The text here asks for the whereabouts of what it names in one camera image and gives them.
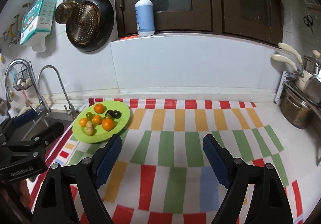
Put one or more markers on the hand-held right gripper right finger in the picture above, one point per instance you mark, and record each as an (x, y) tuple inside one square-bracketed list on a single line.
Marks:
[(217, 161)]

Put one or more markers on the person's left hand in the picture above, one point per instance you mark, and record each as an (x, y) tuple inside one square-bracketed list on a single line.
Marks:
[(23, 191)]

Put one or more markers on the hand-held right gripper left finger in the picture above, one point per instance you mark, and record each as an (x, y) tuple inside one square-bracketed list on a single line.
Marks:
[(110, 161)]

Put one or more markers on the pull-out steel faucet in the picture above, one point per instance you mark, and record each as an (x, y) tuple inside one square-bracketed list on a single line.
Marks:
[(43, 108)]

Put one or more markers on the brown wooden window frame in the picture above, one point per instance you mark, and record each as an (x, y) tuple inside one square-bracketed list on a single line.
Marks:
[(215, 13)]

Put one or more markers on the small orange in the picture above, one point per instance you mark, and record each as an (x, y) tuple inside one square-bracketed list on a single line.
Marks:
[(83, 122), (99, 108), (97, 119)]

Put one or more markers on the small yellow fruit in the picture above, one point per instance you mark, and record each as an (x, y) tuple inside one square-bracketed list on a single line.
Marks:
[(89, 124), (90, 131)]

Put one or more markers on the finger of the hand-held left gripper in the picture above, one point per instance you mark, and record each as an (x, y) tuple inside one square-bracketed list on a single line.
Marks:
[(23, 118), (49, 132)]

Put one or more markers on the green plate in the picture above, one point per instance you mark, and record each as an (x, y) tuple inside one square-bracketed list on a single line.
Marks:
[(123, 119)]

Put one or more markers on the striped colourful table cloth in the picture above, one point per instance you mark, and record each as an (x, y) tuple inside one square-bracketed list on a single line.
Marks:
[(175, 143)]

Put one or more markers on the gooseneck steel faucet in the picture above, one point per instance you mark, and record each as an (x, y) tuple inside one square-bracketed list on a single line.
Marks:
[(65, 98)]

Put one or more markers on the black frying pan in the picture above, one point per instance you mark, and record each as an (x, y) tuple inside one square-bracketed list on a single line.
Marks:
[(106, 20)]

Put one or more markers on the dark plum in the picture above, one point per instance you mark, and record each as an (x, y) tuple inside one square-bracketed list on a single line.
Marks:
[(116, 114)]

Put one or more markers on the small steel pot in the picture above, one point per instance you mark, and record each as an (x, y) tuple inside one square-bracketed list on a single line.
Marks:
[(312, 64)]

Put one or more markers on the white blue pump bottle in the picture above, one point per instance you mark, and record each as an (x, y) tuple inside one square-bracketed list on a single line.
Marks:
[(145, 18)]

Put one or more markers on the white pot rack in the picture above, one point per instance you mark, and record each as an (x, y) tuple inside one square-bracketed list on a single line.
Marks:
[(280, 88)]

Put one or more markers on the large orange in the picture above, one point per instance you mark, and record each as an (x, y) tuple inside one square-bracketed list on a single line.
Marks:
[(108, 124)]

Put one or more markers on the tissue pack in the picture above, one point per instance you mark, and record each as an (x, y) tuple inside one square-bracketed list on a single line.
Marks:
[(37, 20)]

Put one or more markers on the large steel pot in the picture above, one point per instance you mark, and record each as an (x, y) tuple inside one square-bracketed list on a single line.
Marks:
[(296, 113)]

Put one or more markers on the brass ladle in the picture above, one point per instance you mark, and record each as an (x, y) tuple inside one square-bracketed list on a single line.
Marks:
[(65, 13)]

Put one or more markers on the copper perforated strainer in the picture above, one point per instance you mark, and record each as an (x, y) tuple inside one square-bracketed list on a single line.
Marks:
[(84, 24)]

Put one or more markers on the metal wall hooks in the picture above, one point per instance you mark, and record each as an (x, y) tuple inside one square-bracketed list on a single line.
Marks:
[(12, 29)]

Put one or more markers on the black scissors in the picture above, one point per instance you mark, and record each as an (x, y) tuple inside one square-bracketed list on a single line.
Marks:
[(309, 21)]

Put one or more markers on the glass pot lid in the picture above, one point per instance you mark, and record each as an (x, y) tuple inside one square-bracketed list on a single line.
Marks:
[(314, 88)]

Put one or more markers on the small green fruit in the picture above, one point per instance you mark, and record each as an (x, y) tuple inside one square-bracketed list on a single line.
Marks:
[(89, 115)]

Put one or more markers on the steel sink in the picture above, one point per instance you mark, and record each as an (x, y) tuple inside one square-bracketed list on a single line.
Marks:
[(57, 119)]

